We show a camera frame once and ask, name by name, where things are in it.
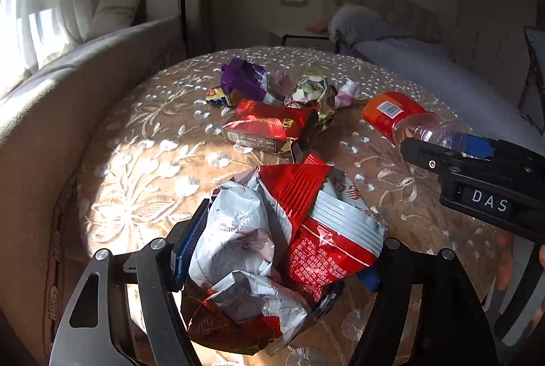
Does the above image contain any orange label plastic bottle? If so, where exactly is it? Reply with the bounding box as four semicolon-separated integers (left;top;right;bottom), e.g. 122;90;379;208
362;91;468;151

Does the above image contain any small pink white bottle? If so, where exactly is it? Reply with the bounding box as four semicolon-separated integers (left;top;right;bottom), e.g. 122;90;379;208
334;79;358;110

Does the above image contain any green red wrapper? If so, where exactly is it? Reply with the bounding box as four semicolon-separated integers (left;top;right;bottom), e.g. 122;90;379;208
284;74;337;133

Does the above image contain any red cardboard box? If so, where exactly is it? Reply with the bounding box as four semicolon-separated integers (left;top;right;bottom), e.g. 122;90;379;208
222;99;318;162

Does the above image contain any red snack bag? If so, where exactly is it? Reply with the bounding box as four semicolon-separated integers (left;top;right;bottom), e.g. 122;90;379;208
182;155;387;355

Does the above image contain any purple snack wrapper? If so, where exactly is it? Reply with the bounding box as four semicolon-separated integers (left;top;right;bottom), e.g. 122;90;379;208
220;57;268;101

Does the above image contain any yellow candy wrapper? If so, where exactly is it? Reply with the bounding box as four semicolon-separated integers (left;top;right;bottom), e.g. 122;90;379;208
205;86;241;107

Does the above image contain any bed with lavender duvet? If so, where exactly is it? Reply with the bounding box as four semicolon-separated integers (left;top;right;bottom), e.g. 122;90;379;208
339;38;544;154

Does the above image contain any beige built-in wardrobe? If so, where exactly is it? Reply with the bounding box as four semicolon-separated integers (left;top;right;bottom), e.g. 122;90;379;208
454;0;540;106

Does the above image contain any grey tufted headboard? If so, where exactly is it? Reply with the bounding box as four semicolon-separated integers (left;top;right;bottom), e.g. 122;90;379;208
322;0;441;39

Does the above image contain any grey bed pillow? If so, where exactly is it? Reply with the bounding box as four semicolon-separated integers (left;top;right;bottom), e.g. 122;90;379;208
329;4;405;45

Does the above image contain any beige floral embroidered tablecloth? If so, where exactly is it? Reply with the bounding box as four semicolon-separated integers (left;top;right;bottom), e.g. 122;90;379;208
76;46;515;366

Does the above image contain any orange item on nightstand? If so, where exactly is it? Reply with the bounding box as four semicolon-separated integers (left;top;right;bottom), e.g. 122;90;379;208
305;19;329;35

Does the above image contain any grey bedside nightstand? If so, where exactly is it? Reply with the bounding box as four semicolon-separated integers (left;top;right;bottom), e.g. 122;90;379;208
270;27;336;53

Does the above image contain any beige throw pillow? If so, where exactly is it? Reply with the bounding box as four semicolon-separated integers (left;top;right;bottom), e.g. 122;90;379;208
85;0;141;42

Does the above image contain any white sheer curtain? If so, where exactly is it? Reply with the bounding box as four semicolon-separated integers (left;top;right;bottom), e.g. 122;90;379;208
1;0;92;96

